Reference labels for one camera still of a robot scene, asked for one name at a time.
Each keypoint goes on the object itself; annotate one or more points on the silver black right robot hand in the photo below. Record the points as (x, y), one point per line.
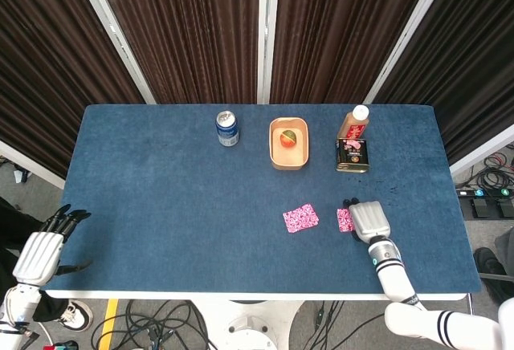
(369, 219)

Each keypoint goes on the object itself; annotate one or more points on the black trousers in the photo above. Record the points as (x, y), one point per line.
(50, 309)

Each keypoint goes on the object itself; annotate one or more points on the white partition frame post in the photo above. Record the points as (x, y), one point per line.
(268, 25)
(405, 41)
(116, 41)

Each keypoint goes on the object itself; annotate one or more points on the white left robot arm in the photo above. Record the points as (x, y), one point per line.
(18, 310)

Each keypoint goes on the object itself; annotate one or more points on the yellow floor tape strip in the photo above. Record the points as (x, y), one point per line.
(108, 326)

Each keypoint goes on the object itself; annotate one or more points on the black gold rectangular tin can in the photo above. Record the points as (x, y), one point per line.
(352, 155)

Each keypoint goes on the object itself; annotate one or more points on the red yellow apple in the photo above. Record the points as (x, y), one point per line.
(288, 138)

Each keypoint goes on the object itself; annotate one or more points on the blue soda can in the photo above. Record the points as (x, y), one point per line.
(227, 133)

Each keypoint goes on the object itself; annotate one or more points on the black shoe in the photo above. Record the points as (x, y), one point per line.
(486, 259)
(500, 291)

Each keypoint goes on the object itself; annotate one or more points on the white partition frame rail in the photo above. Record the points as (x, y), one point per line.
(482, 158)
(32, 164)

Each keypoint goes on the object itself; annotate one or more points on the white black sneaker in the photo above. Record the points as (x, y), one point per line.
(78, 316)

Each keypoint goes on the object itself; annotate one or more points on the brown drink bottle red label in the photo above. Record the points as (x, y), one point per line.
(353, 125)

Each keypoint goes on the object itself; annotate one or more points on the black foot pedal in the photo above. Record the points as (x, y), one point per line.
(482, 208)
(507, 208)

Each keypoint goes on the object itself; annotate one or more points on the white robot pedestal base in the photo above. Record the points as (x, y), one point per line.
(249, 326)

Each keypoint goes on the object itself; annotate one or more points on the brown pleated curtain panel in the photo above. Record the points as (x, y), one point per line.
(192, 25)
(341, 25)
(474, 65)
(40, 65)

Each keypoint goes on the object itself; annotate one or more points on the pink patterned packet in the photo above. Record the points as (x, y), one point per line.
(301, 218)
(343, 219)

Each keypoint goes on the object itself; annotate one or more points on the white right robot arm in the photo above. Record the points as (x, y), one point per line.
(391, 273)

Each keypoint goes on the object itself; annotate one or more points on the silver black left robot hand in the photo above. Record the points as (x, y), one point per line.
(38, 255)

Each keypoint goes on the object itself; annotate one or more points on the red teal small box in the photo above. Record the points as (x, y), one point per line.
(60, 346)

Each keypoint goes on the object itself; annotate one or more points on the grey trousers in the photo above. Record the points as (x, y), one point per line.
(507, 247)

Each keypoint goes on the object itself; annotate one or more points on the tan paper bowl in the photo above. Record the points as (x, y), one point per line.
(289, 159)

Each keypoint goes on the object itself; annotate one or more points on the blue velvet table cloth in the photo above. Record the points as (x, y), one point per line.
(201, 205)

